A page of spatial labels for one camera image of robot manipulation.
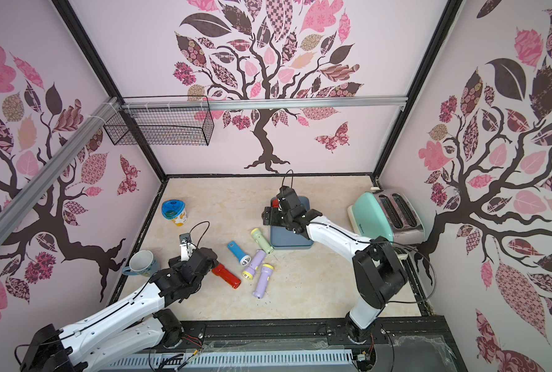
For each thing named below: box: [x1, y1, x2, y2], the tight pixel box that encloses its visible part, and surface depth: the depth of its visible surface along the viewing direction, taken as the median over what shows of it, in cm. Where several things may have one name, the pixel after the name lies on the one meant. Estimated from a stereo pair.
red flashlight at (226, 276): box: [211, 262, 242, 290], surface depth 86 cm
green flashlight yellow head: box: [250, 227, 275, 255], surface depth 95 cm
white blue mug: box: [121, 249, 160, 278], surface depth 82 cm
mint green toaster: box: [347, 186, 425, 245], surface depth 85 cm
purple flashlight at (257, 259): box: [241, 249, 267, 281], surface depth 89 cm
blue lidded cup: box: [161, 199, 188, 228], surface depth 97 cm
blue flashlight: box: [226, 240, 252, 266], surface depth 91 cm
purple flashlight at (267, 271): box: [252, 263, 274, 300], surface depth 85 cm
